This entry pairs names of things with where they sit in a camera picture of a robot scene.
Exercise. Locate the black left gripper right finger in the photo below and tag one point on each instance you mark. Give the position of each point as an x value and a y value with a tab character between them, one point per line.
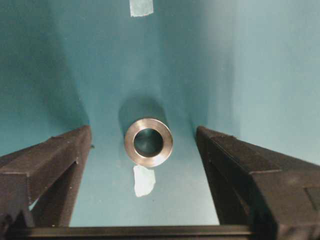
277	195

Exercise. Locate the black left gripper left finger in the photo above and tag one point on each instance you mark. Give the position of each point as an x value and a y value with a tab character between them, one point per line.
39	184

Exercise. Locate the white tape piece near washer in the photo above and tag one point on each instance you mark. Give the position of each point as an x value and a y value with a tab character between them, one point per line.
144	180

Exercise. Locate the white tape piece centre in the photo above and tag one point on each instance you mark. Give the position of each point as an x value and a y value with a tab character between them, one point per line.
141	8

